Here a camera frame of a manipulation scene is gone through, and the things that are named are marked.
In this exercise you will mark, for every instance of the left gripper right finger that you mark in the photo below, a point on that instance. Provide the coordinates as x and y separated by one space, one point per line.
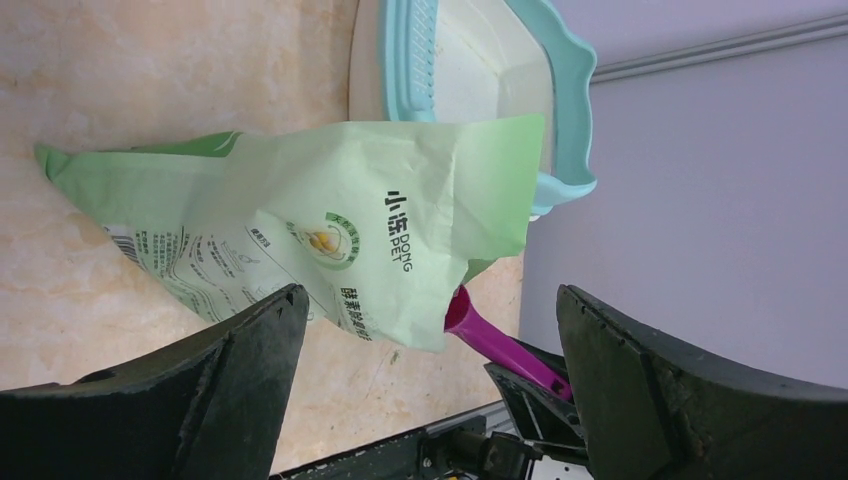
653 406

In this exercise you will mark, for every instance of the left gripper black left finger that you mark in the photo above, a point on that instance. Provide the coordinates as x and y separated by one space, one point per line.
209 406

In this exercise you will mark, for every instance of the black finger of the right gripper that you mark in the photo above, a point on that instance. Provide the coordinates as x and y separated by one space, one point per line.
537 414

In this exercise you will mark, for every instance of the purple plastic scoop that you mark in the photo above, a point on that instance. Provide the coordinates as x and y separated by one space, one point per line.
465 322

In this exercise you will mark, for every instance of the green litter bag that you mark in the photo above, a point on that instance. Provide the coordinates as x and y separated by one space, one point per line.
379 221

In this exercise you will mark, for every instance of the teal litter box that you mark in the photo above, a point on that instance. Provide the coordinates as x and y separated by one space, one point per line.
466 61

